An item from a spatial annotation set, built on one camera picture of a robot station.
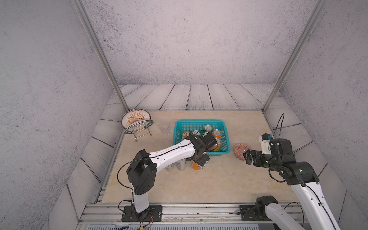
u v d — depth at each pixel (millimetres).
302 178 439
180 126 1023
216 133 934
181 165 842
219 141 889
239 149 958
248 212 728
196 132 986
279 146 510
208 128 956
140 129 1042
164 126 1078
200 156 693
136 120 980
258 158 613
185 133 933
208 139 647
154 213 728
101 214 747
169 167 848
